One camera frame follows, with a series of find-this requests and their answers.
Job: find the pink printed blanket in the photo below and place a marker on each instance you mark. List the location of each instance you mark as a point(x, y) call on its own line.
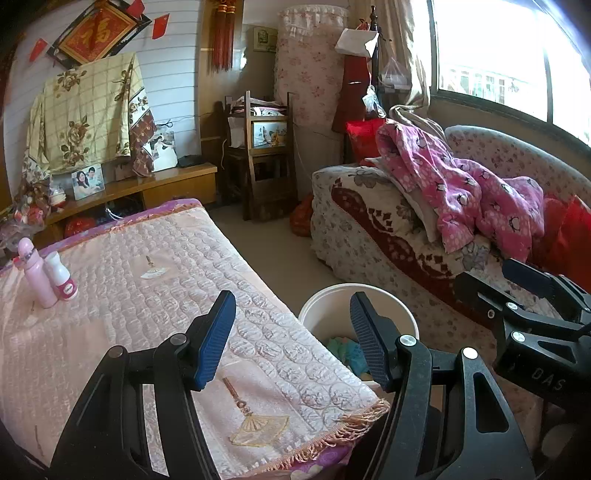
point(443, 184)

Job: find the red knot ornament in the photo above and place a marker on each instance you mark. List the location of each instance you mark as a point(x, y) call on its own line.
point(224, 37)

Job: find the white pill bottle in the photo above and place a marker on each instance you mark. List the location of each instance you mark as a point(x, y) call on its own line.
point(60, 277)

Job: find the pink quilted tablecloth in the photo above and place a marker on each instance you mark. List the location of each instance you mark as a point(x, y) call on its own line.
point(138, 300)

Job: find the red garment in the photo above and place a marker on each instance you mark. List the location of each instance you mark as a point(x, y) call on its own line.
point(353, 92)

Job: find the artificial flower bouquet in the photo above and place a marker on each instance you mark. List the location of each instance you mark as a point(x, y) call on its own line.
point(32, 203)

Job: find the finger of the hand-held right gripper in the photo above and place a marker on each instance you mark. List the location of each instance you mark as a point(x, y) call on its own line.
point(535, 277)
point(489, 300)

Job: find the dark wooden coat rack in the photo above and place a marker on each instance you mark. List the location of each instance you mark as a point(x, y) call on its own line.
point(375, 69)

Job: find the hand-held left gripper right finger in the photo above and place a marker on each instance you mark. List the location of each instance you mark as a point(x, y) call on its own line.
point(369, 341)

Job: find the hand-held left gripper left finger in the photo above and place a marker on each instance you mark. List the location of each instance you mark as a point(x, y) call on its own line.
point(214, 341)

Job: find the yellow floral cloth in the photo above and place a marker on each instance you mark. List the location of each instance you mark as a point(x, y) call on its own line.
point(87, 115)

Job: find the beige curtain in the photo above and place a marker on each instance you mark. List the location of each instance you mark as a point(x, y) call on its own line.
point(411, 41)

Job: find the red framed wall hanging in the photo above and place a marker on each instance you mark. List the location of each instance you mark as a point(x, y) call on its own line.
point(99, 32)

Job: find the framed couple photo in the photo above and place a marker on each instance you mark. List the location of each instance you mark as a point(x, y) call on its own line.
point(87, 182)

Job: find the white plastic bucket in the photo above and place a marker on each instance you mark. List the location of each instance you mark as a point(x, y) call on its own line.
point(318, 314)

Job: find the pink thermos bottle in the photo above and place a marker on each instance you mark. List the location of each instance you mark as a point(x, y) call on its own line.
point(39, 281)

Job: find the window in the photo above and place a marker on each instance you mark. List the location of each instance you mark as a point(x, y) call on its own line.
point(485, 55)

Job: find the white wedding photo print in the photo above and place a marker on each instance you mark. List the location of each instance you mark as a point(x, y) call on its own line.
point(162, 152)

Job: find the floral covered standing appliance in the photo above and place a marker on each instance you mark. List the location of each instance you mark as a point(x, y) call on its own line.
point(309, 69)

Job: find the floral covered sofa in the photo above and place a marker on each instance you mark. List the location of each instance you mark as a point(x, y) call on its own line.
point(360, 230)

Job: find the wooden cabinet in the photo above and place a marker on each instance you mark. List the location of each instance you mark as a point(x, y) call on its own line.
point(175, 184)

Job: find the red plastic bag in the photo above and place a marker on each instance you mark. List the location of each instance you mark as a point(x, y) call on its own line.
point(301, 217)

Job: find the wooden chair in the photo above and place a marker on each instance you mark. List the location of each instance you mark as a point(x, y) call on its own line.
point(272, 175)

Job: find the painted white box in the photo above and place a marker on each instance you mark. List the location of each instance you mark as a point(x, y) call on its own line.
point(268, 131)

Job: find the small framed picture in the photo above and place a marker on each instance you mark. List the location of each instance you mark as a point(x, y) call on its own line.
point(265, 39)

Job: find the small red paper flag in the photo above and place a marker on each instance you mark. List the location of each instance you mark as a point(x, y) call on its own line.
point(39, 50)
point(160, 26)

